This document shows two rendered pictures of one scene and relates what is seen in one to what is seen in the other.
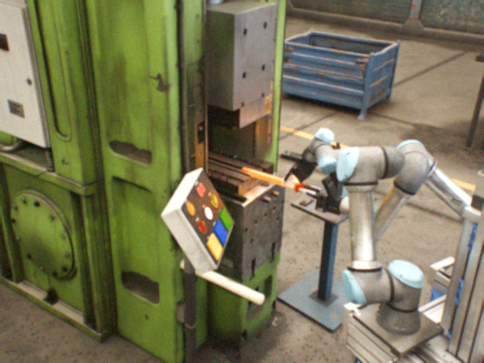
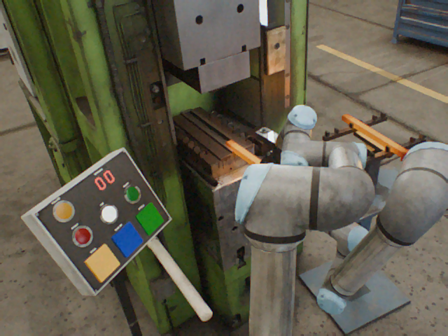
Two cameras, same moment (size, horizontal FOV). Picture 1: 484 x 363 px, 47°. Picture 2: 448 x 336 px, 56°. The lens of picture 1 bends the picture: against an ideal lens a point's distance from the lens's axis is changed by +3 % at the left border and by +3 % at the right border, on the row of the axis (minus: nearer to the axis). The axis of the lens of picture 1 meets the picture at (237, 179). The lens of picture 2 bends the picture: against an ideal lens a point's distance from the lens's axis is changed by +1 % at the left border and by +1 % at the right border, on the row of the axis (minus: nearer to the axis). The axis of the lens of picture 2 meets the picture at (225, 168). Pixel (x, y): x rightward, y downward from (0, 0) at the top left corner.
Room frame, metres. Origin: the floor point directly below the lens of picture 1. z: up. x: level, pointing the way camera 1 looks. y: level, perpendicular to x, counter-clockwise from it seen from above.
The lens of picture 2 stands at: (1.13, -0.60, 1.87)
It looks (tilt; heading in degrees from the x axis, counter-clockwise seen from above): 36 degrees down; 25
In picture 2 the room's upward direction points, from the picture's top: 6 degrees counter-clockwise
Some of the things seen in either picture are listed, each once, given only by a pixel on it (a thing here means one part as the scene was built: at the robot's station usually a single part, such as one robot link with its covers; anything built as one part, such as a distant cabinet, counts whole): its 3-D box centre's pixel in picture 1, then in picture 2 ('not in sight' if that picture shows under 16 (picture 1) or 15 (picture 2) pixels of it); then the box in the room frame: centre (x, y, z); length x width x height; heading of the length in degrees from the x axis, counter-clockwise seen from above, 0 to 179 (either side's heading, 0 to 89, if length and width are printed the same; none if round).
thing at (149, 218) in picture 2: (225, 220); (149, 218); (1.91, 0.05, 1.01); 0.07 x 0.05 x 0.07; 170
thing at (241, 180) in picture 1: (216, 171); (205, 138); (2.46, 0.11, 0.96); 0.42 x 0.20 x 0.09; 55
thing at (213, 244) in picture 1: (214, 246); (102, 262); (1.71, 0.08, 1.01); 0.07 x 0.05 x 0.07; 170
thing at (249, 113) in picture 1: (216, 102); (194, 55); (2.46, 0.11, 1.32); 0.42 x 0.20 x 0.10; 55
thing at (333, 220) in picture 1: (333, 201); (365, 187); (2.65, -0.54, 0.69); 0.40 x 0.30 x 0.02; 137
